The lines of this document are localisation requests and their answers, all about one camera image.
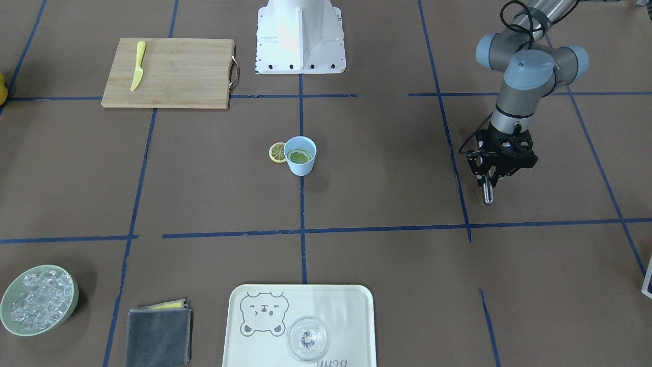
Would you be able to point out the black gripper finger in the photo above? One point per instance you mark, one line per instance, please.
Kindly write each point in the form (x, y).
(498, 172)
(481, 166)

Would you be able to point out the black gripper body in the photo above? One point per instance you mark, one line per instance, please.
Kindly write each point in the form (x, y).
(495, 145)

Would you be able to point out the steel muddler black tip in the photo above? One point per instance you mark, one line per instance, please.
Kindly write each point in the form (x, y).
(488, 195)

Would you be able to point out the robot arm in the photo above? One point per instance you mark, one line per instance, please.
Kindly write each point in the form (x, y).
(531, 71)

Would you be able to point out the light blue cup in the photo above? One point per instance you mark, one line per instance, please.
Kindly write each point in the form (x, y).
(301, 142)

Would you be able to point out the yellow lemon toy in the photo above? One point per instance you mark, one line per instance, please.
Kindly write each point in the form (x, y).
(4, 92)

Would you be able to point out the clear wine glass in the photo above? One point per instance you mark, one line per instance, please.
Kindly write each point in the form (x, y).
(308, 339)

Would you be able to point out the cream bear print tray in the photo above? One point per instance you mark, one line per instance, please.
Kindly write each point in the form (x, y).
(259, 318)

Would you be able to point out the wooden cutting board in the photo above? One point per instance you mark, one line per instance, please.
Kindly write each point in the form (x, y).
(178, 74)

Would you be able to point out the yellow plastic knife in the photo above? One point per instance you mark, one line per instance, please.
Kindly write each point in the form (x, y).
(138, 70)

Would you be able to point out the folded grey cloth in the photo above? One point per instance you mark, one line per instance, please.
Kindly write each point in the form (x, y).
(159, 335)

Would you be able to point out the green bowl of ice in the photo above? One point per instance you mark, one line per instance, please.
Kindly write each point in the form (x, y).
(39, 300)

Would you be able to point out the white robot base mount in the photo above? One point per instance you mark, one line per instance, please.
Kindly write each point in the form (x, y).
(300, 37)

